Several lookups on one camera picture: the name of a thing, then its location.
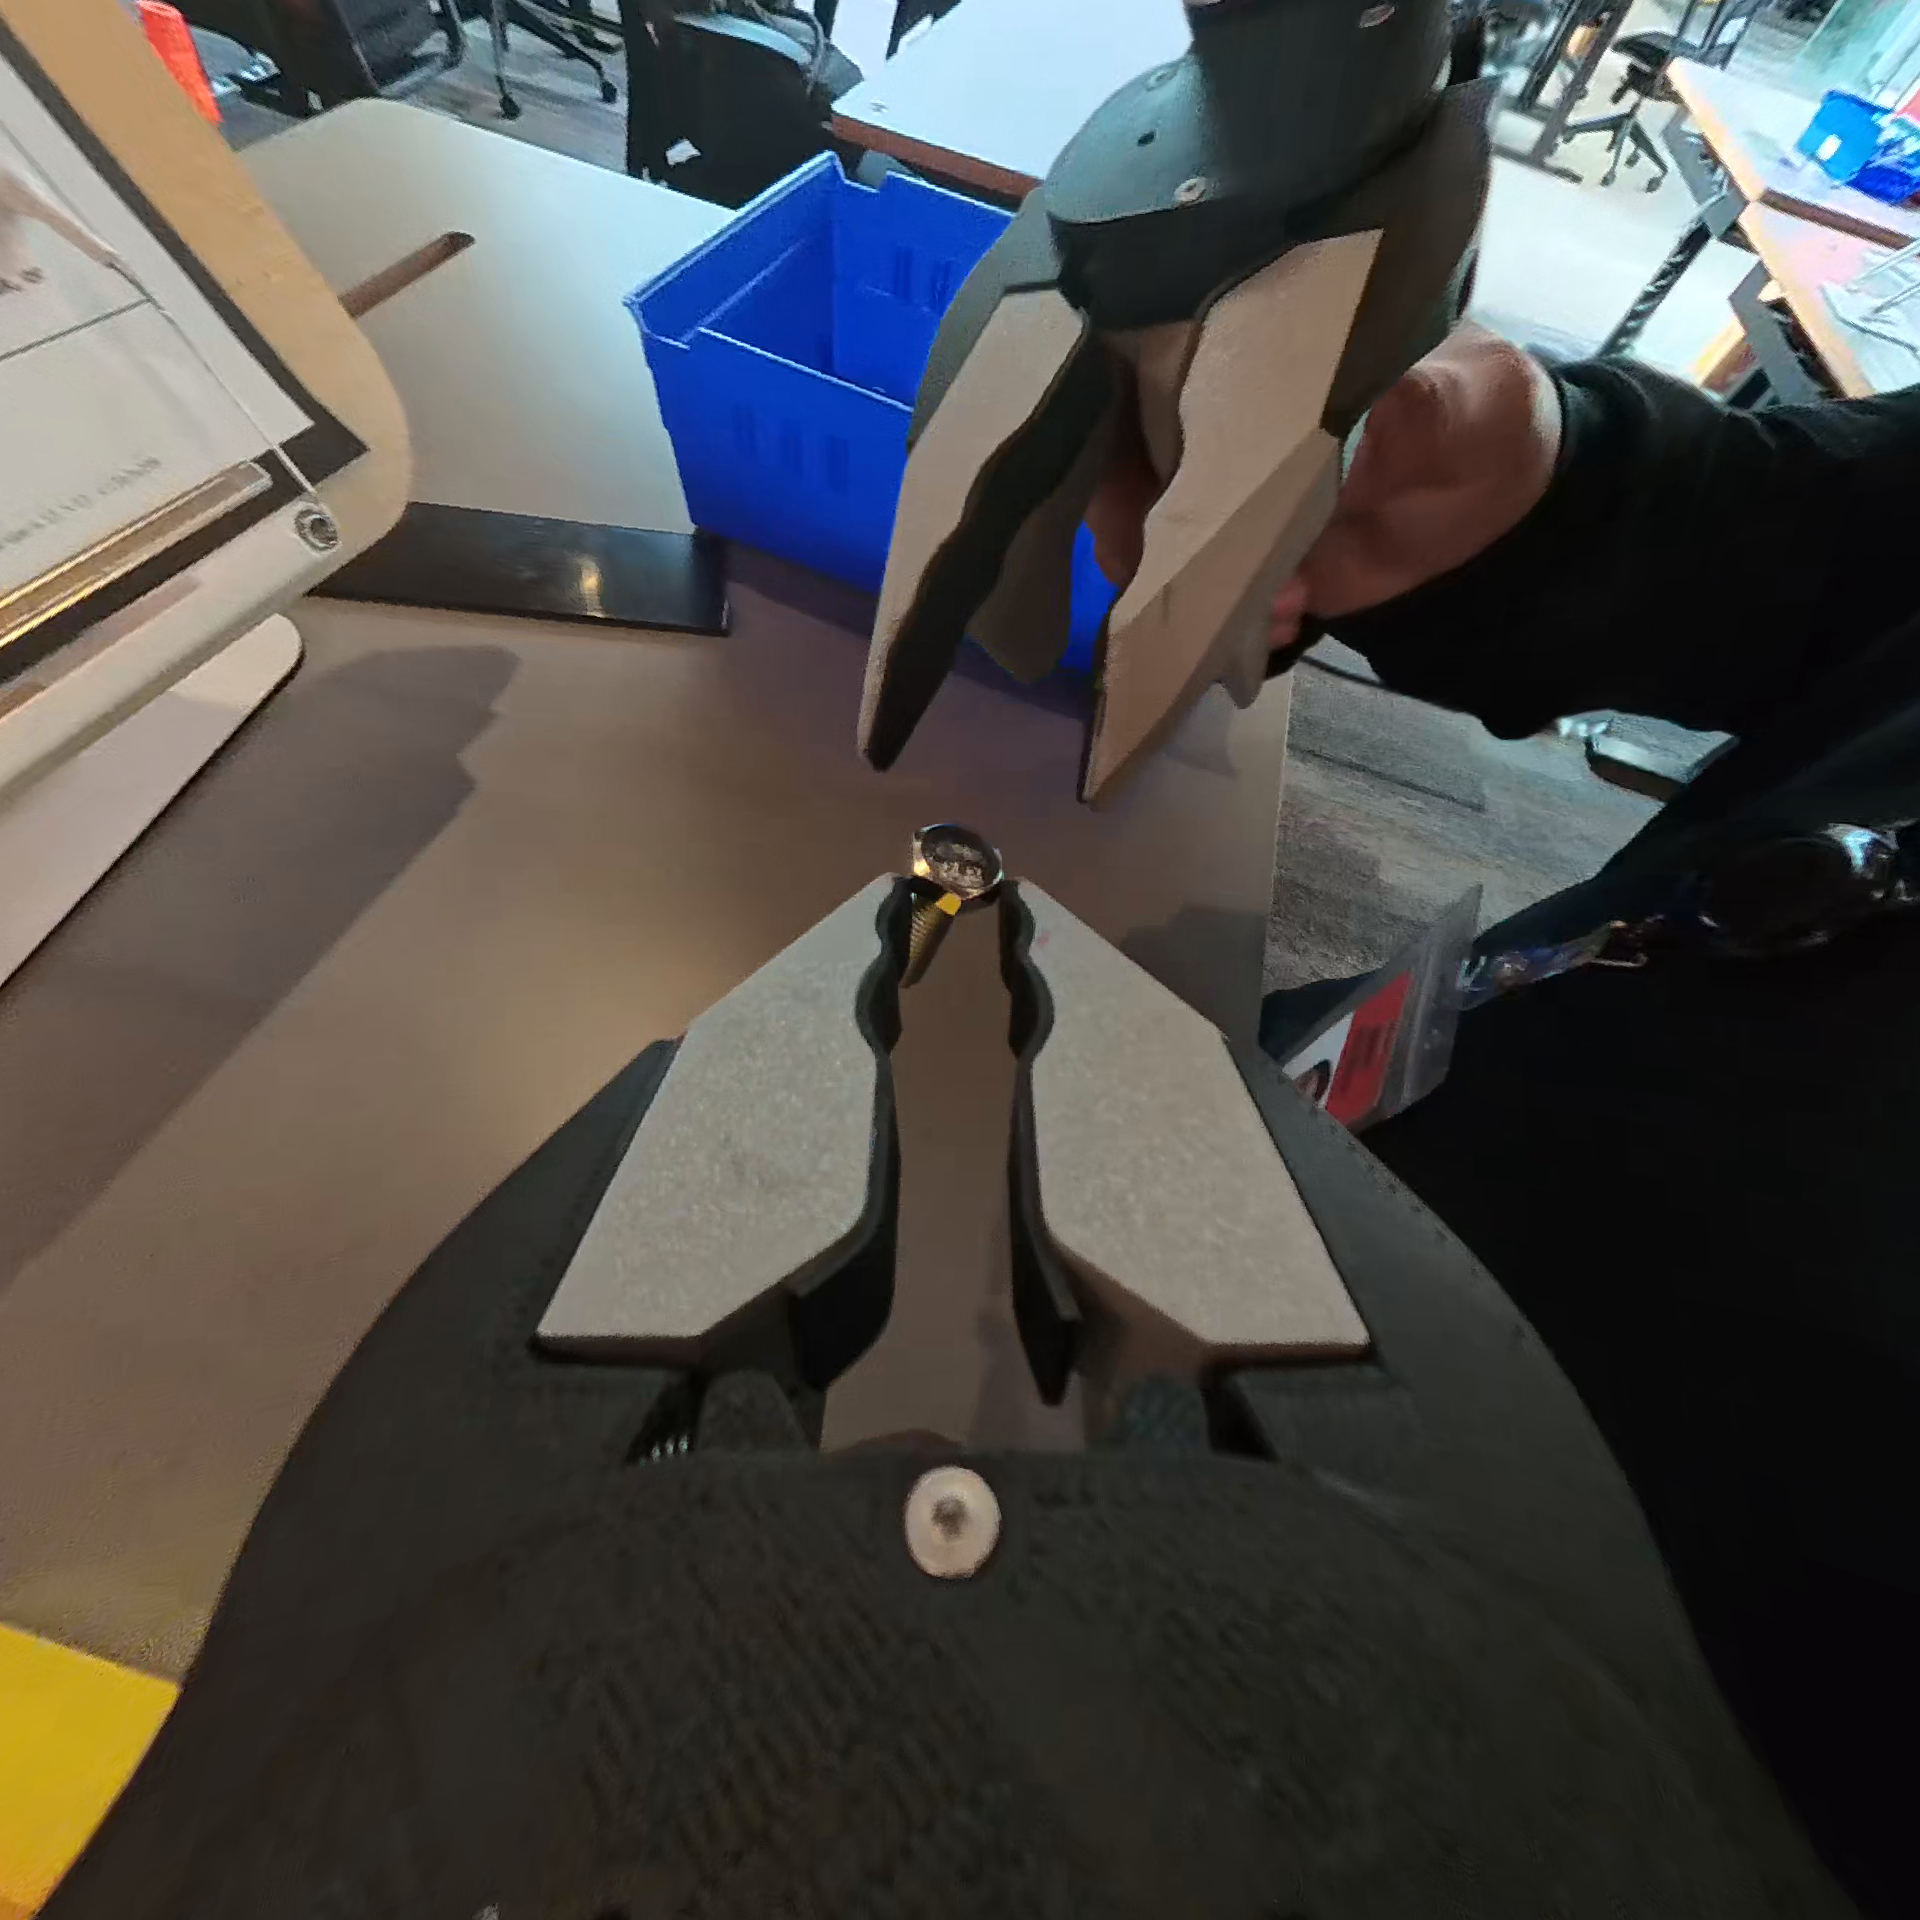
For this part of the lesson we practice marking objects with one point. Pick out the blue plastic bin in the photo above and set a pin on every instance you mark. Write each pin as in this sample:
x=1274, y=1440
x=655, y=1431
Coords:
x=780, y=404

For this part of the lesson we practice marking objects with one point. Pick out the silver bolt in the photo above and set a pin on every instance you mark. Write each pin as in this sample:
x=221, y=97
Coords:
x=958, y=861

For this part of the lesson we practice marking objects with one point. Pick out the black office chair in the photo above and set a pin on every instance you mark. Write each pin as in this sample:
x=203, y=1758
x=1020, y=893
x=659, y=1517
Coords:
x=1651, y=90
x=736, y=90

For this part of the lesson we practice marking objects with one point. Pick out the white office table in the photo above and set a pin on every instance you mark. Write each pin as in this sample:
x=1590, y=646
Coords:
x=1020, y=75

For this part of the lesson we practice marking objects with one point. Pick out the wooden office table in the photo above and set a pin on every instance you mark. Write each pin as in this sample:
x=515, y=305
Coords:
x=1831, y=255

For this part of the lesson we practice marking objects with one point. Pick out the clear badge holder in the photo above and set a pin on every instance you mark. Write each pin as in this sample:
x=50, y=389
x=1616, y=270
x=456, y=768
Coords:
x=1381, y=1034

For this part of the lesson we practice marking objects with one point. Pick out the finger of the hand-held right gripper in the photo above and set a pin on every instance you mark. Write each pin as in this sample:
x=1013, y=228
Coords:
x=960, y=450
x=1245, y=450

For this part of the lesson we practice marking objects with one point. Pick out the yellow flat sheet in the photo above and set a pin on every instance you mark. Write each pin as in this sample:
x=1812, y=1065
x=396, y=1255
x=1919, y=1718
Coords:
x=69, y=1754

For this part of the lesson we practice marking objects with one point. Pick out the wooden sign stand with paper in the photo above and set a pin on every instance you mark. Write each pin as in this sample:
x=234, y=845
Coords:
x=135, y=374

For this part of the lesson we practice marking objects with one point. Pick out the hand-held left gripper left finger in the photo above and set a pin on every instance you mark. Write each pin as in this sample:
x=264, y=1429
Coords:
x=750, y=1139

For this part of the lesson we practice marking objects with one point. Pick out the orange traffic cone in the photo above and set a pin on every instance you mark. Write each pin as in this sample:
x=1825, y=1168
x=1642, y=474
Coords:
x=183, y=53

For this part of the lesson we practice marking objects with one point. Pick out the flat black plate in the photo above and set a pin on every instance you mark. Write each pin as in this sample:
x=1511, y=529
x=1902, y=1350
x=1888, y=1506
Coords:
x=526, y=569

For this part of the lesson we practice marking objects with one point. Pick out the small blue bin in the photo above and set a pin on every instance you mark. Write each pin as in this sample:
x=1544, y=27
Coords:
x=1853, y=141

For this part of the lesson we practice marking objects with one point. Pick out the person's right hand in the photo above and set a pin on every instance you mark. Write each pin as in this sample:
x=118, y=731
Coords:
x=1441, y=465

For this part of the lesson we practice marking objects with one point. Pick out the person's dark clothing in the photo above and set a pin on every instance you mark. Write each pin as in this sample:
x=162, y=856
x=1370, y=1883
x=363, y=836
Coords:
x=1726, y=1350

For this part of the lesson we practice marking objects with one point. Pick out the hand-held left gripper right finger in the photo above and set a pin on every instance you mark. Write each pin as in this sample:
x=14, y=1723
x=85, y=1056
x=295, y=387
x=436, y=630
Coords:
x=1171, y=1170

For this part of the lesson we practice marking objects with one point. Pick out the person's right forearm black sleeve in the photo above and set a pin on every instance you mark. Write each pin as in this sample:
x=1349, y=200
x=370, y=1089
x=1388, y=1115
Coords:
x=1695, y=540

